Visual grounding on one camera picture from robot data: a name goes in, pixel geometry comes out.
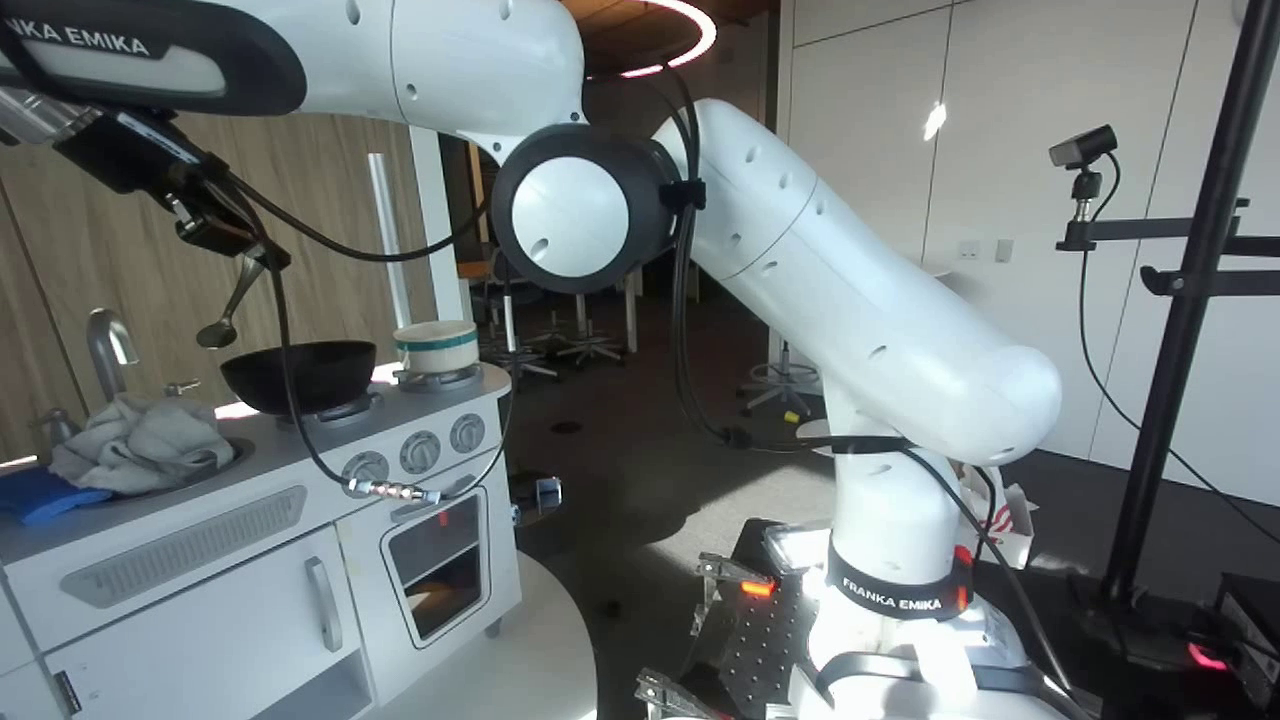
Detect thin black camera cable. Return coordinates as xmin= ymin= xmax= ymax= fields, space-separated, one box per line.
xmin=1069 ymin=152 xmax=1280 ymax=510

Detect blue cloth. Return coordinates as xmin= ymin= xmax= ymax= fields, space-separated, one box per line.
xmin=0 ymin=468 xmax=119 ymax=532

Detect black box with red light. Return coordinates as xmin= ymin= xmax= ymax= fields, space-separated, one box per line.
xmin=1173 ymin=572 xmax=1280 ymax=710

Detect silver toy faucet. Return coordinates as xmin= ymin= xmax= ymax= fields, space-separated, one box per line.
xmin=86 ymin=303 xmax=143 ymax=404

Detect black robot base with cables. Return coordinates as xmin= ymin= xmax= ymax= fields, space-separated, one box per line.
xmin=633 ymin=510 xmax=1112 ymax=720

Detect orange handled clamp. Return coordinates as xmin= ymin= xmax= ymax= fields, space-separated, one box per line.
xmin=690 ymin=549 xmax=784 ymax=645

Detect black camera on stand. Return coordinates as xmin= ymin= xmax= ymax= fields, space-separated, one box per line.
xmin=1046 ymin=119 xmax=1126 ymax=207

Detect black arm cable with connector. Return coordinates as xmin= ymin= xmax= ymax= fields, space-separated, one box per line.
xmin=195 ymin=154 xmax=520 ymax=510

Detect white toy kitchen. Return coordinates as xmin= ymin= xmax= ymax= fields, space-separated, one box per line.
xmin=0 ymin=357 xmax=530 ymax=720

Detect silver serving spoon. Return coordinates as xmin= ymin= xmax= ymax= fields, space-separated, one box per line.
xmin=191 ymin=252 xmax=272 ymax=357

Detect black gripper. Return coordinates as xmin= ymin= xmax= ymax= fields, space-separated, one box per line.
xmin=52 ymin=110 xmax=295 ymax=275

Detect white cup with green band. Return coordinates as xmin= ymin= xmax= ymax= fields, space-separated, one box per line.
xmin=392 ymin=316 xmax=485 ymax=385

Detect black metal stand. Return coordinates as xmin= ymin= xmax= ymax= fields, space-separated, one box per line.
xmin=1057 ymin=0 xmax=1280 ymax=634

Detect white round table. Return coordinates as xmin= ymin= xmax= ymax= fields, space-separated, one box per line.
xmin=371 ymin=550 xmax=605 ymax=720

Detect black small pan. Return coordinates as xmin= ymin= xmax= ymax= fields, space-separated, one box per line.
xmin=218 ymin=337 xmax=384 ymax=421

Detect white crumpled cloth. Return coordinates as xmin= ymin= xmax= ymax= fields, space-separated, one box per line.
xmin=45 ymin=388 xmax=246 ymax=498

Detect ring ceiling light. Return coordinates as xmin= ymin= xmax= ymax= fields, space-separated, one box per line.
xmin=615 ymin=0 xmax=726 ymax=85

